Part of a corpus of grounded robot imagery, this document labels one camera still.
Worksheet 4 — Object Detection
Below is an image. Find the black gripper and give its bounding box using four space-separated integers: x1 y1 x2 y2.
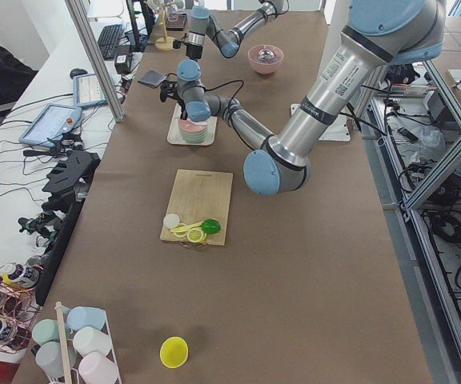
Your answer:
159 80 188 120
173 34 205 60

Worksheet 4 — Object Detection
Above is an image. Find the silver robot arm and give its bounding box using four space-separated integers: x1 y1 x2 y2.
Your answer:
173 0 446 195
173 0 289 61

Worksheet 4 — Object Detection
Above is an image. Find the green bowl stack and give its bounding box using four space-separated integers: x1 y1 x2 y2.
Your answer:
179 130 206 144

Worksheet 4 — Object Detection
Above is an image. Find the pink bowl with ice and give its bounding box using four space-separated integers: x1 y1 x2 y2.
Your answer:
247 44 284 75

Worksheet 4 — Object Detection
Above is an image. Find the yellow plastic spoon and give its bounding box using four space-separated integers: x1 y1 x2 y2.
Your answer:
170 222 202 237

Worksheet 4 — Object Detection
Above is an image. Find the cream rabbit tray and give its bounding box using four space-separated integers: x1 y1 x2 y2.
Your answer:
166 105 217 146

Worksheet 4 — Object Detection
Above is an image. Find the wooden cup tree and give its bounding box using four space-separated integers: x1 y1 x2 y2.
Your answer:
146 0 185 51

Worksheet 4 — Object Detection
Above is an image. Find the grey folded cloth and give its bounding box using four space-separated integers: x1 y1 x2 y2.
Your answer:
138 70 167 89

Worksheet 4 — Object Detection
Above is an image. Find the metal ice scoop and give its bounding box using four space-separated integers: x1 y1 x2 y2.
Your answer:
256 48 278 65

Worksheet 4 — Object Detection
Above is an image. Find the wooden cutting board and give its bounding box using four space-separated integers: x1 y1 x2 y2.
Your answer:
166 169 233 246

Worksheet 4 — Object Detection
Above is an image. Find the black keyboard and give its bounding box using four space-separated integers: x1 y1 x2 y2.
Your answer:
97 24 124 61

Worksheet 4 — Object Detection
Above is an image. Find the upper teach pendant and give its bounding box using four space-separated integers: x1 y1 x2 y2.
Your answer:
73 74 106 108

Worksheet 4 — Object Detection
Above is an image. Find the teach pendant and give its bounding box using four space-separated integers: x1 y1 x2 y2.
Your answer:
19 103 82 147
73 74 106 108

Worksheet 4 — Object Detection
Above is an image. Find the green lime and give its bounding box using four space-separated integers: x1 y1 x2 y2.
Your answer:
201 218 222 235

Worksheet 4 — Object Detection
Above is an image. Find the lemon half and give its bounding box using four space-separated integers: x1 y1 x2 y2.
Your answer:
186 227 206 243

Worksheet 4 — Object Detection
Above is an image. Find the lower teach pendant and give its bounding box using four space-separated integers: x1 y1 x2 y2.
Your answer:
19 103 82 147

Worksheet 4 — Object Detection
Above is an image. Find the black gripper stand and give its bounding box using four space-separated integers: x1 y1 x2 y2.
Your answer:
42 150 101 213

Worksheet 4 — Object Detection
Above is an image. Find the blue cup on rack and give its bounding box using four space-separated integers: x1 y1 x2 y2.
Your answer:
66 306 106 331

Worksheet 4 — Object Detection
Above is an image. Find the white dish rack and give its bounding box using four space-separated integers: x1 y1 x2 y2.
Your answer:
54 302 122 383

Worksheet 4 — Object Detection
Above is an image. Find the yellow cup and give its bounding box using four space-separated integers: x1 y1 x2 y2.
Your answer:
159 336 189 369

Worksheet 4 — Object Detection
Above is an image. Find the white cup on rack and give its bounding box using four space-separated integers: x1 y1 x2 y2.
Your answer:
73 326 112 356

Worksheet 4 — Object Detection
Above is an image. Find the green cup on rack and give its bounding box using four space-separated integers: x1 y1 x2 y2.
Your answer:
31 318 60 346

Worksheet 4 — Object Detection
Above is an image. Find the pink cup on rack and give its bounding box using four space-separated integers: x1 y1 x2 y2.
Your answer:
78 351 118 384

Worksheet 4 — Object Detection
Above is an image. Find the grey cup on rack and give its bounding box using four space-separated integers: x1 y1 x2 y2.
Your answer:
35 342 64 378

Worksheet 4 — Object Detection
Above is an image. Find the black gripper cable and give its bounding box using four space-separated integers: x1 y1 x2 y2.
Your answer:
204 79 246 99

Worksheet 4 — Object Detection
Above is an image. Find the aluminium frame post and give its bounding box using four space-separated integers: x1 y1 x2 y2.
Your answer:
64 0 124 123

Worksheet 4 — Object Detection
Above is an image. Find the copper wire bottle basket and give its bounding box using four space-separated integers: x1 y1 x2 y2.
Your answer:
0 262 42 354

